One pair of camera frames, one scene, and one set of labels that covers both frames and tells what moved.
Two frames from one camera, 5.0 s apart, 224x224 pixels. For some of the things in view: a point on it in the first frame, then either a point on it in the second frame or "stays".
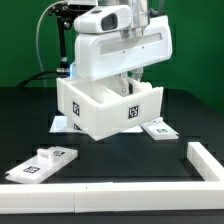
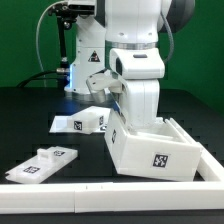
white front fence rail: [37, 198] stays
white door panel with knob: [49, 162] stays
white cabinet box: [99, 109] to [163, 150]
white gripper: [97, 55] to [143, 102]
